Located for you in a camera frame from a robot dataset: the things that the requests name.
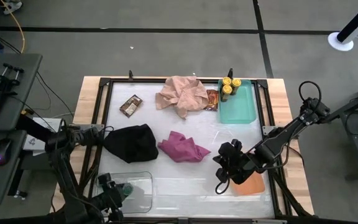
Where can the green-lid spice jar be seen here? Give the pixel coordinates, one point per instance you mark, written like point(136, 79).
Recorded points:
point(127, 189)

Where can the black corner bracket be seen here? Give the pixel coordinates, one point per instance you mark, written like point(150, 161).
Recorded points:
point(104, 81)
point(262, 83)

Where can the yellow-lid spice jar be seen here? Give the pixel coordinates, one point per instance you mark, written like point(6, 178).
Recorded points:
point(236, 82)
point(227, 90)
point(227, 81)

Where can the white plastic bracket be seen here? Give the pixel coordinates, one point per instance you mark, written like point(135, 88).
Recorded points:
point(12, 5)

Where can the black cloth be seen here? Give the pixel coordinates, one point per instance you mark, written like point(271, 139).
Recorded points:
point(132, 143)

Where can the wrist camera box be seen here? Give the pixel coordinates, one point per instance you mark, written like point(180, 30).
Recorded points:
point(105, 180)
point(233, 147)

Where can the orange-brown spice packet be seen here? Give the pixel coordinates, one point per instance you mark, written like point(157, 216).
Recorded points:
point(212, 99)

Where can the black aluminium table frame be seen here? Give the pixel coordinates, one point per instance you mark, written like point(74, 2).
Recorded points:
point(145, 80)

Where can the clear plastic bin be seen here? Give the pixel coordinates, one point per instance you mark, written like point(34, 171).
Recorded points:
point(141, 199)

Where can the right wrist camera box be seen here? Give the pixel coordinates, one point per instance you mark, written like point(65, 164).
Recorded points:
point(233, 147)

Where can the beige cloth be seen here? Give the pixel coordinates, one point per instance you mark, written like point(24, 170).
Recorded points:
point(182, 95)

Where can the white-based pole stand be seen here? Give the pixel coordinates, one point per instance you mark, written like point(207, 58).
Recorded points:
point(340, 42)

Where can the grey desk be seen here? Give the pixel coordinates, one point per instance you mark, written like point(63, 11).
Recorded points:
point(30, 81)

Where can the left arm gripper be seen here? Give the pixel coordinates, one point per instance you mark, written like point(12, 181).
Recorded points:
point(112, 196)

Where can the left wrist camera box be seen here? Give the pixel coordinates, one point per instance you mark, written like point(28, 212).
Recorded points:
point(105, 180)

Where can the magenta cloth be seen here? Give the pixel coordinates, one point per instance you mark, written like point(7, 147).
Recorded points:
point(182, 149)

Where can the black computer mouse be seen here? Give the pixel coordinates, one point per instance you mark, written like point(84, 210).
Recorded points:
point(3, 149)

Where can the orange sponge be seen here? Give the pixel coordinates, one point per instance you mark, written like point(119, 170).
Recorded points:
point(253, 186)

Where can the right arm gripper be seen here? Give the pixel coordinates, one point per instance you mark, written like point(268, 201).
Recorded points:
point(242, 168)

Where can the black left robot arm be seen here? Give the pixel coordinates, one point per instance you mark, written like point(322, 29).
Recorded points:
point(65, 177)

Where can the black clamp stand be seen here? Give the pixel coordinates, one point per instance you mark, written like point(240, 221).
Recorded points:
point(6, 81)

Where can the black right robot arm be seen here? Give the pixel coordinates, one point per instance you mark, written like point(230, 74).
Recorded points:
point(278, 141)

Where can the white box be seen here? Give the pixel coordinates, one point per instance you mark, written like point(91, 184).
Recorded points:
point(37, 141)

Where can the teal plastic bin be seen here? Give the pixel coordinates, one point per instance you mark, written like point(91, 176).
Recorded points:
point(239, 109)

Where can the brown spice packet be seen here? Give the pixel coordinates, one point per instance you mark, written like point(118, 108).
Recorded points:
point(130, 105)

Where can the black frame clamp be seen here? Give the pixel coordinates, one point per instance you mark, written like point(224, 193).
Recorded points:
point(131, 75)
point(230, 73)

